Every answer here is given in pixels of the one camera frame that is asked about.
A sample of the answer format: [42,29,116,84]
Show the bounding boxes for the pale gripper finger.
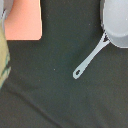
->
[0,12,11,89]

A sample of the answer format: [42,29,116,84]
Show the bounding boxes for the small grey frying pan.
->
[73,0,128,79]

